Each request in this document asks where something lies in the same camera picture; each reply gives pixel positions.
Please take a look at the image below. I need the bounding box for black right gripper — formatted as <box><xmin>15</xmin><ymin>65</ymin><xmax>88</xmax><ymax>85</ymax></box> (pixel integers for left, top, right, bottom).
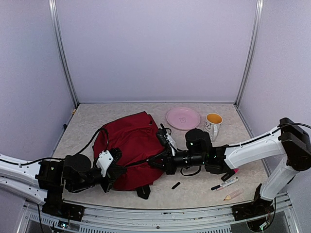
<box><xmin>147</xmin><ymin>148</ymin><xmax>206</xmax><ymax>176</ymax></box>

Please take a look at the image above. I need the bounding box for red student backpack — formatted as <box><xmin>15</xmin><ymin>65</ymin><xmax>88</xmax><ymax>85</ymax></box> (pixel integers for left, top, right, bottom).
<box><xmin>93</xmin><ymin>112</ymin><xmax>165</xmax><ymax>200</ymax></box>

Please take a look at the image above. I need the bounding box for pink highlighter black cap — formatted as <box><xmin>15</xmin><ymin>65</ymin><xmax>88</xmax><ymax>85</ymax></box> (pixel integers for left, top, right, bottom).
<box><xmin>221</xmin><ymin>168</ymin><xmax>239</xmax><ymax>182</ymax></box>

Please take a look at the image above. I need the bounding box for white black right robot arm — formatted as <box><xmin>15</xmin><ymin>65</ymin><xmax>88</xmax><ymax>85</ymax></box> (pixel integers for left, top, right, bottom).
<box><xmin>147</xmin><ymin>117</ymin><xmax>311</xmax><ymax>216</ymax></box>

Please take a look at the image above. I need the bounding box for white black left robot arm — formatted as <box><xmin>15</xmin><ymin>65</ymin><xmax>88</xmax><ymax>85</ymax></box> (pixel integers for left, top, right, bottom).
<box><xmin>0</xmin><ymin>147</ymin><xmax>127</xmax><ymax>216</ymax></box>

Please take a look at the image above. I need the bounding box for small black cap piece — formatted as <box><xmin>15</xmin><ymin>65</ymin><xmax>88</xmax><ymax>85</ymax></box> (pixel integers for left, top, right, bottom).
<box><xmin>171</xmin><ymin>182</ymin><xmax>181</xmax><ymax>190</ymax></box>

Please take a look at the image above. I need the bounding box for pink plastic plate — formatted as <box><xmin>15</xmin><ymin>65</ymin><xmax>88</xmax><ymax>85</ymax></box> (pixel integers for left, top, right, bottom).
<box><xmin>166</xmin><ymin>107</ymin><xmax>201</xmax><ymax>131</ymax></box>

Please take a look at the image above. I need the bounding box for blue capped marker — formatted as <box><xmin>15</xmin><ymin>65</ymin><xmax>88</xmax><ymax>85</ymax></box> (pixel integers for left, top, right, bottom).
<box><xmin>211</xmin><ymin>177</ymin><xmax>238</xmax><ymax>191</ymax></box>

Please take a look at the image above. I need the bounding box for white pen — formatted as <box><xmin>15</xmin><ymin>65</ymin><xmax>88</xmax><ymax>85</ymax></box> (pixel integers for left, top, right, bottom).
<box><xmin>216</xmin><ymin>179</ymin><xmax>239</xmax><ymax>191</ymax></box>

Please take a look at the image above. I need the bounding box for patterned mug orange inside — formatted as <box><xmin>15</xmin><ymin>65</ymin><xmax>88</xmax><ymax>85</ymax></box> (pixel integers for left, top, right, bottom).
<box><xmin>204</xmin><ymin>113</ymin><xmax>223</xmax><ymax>142</ymax></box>

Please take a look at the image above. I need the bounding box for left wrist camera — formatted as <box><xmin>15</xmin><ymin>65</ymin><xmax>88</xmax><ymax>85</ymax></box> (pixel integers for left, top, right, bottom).
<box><xmin>109</xmin><ymin>148</ymin><xmax>122</xmax><ymax>163</ymax></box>

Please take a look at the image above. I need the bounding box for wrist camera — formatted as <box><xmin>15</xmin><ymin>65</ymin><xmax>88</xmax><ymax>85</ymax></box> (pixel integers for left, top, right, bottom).
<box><xmin>156</xmin><ymin>123</ymin><xmax>177</xmax><ymax>150</ymax></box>
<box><xmin>109</xmin><ymin>148</ymin><xmax>122</xmax><ymax>163</ymax></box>

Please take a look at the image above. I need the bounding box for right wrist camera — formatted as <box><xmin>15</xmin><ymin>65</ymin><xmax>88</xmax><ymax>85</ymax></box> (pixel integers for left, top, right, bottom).
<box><xmin>156</xmin><ymin>123</ymin><xmax>177</xmax><ymax>150</ymax></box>

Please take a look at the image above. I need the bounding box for aluminium front rail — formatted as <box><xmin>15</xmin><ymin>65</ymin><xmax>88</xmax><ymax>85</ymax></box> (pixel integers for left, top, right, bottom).
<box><xmin>17</xmin><ymin>193</ymin><xmax>299</xmax><ymax>233</ymax></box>

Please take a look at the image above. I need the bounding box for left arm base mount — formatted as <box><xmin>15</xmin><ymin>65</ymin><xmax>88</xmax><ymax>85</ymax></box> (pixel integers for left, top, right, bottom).
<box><xmin>42</xmin><ymin>202</ymin><xmax>85</xmax><ymax>222</ymax></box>

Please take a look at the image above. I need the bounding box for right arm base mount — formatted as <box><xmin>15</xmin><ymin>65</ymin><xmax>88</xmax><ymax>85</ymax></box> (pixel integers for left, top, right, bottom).
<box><xmin>231</xmin><ymin>202</ymin><xmax>274</xmax><ymax>221</ymax></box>

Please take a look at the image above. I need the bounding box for left aluminium corner post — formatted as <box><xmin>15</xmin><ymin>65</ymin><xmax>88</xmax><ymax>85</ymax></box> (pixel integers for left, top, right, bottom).
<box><xmin>49</xmin><ymin>0</ymin><xmax>79</xmax><ymax>109</ymax></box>

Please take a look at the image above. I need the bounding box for aluminium corner post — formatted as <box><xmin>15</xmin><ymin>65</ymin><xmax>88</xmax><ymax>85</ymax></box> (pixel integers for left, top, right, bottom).
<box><xmin>49</xmin><ymin>0</ymin><xmax>79</xmax><ymax>109</ymax></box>
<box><xmin>235</xmin><ymin>0</ymin><xmax>264</xmax><ymax>107</ymax></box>

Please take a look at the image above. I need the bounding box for right aluminium corner post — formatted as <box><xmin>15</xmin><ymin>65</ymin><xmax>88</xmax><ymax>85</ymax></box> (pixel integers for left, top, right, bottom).
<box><xmin>235</xmin><ymin>0</ymin><xmax>264</xmax><ymax>107</ymax></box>

